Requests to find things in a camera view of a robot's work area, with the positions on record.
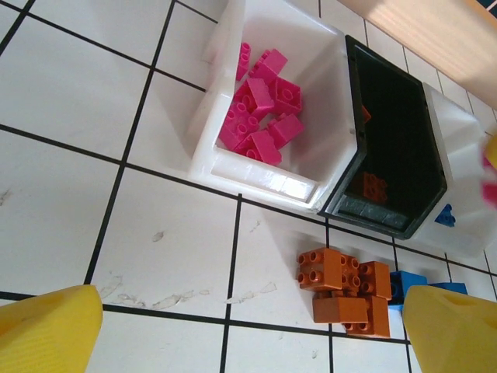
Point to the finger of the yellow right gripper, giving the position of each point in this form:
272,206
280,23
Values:
492,149

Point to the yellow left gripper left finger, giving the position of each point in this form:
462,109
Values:
46,334

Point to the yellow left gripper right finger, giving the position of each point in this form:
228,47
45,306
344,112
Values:
454,338

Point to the translucent white plastic bin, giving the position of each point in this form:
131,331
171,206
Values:
272,186
458,128

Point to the pink lego brick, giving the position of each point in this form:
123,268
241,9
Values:
490,194
285,130
243,62
270,66
237,128
260,149
287,95
256,95

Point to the blue lego brick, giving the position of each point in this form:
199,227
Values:
444,215
450,288
398,283

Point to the orange lego brick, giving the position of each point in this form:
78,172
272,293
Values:
338,311
374,188
349,272
374,316
376,279
322,268

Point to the black plastic bin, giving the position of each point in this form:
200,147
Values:
396,155

